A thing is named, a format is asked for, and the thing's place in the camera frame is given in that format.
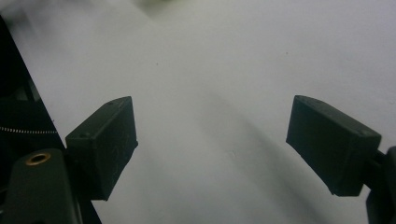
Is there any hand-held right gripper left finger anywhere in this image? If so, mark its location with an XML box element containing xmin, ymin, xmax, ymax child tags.
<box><xmin>64</xmin><ymin>95</ymin><xmax>139</xmax><ymax>202</ymax></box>

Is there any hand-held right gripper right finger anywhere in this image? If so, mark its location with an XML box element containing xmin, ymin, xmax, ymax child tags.
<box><xmin>285</xmin><ymin>94</ymin><xmax>383</xmax><ymax>198</ymax></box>

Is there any dark cloth with zipper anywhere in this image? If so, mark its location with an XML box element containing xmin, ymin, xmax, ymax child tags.
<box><xmin>0</xmin><ymin>96</ymin><xmax>66</xmax><ymax>190</ymax></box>

